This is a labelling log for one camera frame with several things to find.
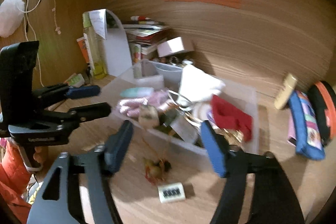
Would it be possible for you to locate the orange green tube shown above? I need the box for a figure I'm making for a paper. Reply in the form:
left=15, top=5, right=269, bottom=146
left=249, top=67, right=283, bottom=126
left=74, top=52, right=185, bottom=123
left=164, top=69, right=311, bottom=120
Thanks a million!
left=65, top=73, right=85, bottom=88

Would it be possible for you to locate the left hand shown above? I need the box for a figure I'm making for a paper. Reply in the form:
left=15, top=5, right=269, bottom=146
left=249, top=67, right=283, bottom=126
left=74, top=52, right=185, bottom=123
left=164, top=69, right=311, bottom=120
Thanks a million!
left=18, top=146, right=49, bottom=173

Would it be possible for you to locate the stack of books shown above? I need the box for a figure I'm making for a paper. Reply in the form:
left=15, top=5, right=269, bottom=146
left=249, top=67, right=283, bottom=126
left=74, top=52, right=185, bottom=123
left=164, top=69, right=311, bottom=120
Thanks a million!
left=122, top=16, right=171, bottom=64

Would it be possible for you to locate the orange sleeve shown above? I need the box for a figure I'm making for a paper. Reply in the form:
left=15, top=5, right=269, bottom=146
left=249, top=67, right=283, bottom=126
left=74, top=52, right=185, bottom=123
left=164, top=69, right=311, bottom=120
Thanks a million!
left=1, top=142, right=31, bottom=223

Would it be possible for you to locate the round white lidded container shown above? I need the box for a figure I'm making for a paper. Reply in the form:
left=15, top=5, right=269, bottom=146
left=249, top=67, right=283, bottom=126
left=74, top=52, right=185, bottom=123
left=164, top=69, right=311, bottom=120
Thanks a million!
left=192, top=102, right=213, bottom=121

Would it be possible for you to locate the gold drawstring pouch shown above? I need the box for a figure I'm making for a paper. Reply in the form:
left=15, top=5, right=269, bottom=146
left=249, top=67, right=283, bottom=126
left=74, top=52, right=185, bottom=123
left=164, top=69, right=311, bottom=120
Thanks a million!
left=217, top=128, right=244, bottom=145

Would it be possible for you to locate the small tan packet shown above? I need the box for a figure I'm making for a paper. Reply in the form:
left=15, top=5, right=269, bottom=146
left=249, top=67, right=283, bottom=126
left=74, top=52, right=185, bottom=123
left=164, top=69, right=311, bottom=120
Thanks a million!
left=138, top=105, right=159, bottom=129

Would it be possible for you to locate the small white patterned box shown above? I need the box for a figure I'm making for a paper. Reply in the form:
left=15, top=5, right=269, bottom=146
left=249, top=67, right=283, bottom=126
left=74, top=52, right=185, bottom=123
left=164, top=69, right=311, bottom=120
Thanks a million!
left=158, top=182, right=186, bottom=203

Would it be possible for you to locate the clear plastic storage bin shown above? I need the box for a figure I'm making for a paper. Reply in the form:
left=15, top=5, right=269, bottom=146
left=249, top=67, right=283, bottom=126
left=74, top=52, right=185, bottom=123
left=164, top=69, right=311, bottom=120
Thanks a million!
left=99, top=60, right=259, bottom=170

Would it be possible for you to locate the dark green glass jar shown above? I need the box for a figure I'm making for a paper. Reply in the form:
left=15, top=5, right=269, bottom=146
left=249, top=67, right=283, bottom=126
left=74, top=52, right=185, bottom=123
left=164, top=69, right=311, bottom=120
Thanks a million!
left=155, top=109, right=198, bottom=144

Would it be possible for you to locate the light teal tube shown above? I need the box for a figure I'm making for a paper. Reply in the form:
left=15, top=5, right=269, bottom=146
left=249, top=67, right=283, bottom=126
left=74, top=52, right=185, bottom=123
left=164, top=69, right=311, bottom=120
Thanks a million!
left=120, top=87, right=154, bottom=98

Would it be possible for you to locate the small white cardboard box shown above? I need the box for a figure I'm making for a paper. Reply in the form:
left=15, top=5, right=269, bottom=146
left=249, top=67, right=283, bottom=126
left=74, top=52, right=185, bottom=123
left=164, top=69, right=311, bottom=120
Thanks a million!
left=157, top=37, right=194, bottom=57

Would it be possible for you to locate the blue patchwork pencil case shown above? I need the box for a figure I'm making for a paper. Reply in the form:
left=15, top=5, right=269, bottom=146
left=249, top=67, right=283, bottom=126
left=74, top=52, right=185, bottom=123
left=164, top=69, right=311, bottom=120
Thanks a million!
left=288, top=90, right=325, bottom=161

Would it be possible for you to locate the black orange zip case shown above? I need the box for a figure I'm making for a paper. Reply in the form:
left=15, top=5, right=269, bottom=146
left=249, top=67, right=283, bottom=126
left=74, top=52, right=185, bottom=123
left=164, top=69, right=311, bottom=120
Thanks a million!
left=307, top=81, right=336, bottom=147

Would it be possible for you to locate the white file holder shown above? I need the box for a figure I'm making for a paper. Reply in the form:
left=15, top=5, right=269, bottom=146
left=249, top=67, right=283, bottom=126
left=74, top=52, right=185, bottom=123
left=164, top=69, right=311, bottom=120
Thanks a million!
left=87, top=9, right=132, bottom=77

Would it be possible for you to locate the pink knitted item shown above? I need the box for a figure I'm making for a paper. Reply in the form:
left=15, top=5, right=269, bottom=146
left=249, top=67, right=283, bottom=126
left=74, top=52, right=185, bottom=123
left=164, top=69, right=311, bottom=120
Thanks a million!
left=116, top=90, right=170, bottom=118

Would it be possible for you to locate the yellow green bottle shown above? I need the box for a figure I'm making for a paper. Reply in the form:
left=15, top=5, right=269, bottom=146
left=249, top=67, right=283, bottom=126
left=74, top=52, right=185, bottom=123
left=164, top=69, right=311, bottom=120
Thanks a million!
left=83, top=12, right=107, bottom=80

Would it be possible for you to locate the white drawstring cloth pouch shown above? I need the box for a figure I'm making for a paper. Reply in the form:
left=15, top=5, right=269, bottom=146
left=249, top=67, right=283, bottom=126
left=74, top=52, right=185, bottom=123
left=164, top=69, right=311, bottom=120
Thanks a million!
left=177, top=65, right=226, bottom=105

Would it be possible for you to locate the white fluffy pompom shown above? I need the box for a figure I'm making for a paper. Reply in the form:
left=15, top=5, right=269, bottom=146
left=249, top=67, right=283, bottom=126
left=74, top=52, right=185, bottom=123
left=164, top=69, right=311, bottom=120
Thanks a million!
left=0, top=0, right=25, bottom=38

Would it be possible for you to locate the red velvet pouch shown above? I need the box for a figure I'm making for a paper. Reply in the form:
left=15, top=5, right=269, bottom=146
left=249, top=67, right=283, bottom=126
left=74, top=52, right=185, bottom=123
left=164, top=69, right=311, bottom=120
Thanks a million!
left=210, top=95, right=253, bottom=142

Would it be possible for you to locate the cream lotion bottle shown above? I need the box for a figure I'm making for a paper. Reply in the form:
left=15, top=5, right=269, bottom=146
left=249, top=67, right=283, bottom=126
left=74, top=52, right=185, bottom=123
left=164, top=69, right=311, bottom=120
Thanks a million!
left=274, top=73, right=298, bottom=110

